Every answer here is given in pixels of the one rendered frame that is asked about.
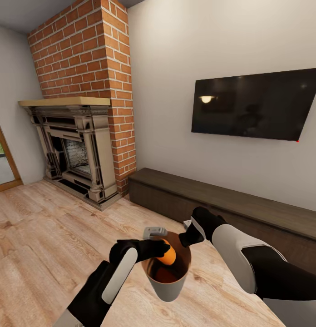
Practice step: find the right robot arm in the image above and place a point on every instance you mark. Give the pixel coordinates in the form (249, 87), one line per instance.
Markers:
(289, 291)

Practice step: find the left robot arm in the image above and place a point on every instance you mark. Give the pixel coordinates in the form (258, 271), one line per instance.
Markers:
(91, 304)

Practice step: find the door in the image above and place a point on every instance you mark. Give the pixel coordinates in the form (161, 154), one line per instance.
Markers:
(9, 176)

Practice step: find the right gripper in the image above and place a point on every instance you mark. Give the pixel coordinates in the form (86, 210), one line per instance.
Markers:
(188, 238)

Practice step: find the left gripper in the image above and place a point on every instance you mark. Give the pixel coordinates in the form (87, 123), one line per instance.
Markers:
(155, 248)

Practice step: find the trash can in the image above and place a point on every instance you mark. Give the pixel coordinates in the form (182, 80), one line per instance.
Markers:
(169, 291)

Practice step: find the can of soda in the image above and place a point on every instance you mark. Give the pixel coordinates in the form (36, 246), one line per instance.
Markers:
(169, 256)
(161, 275)

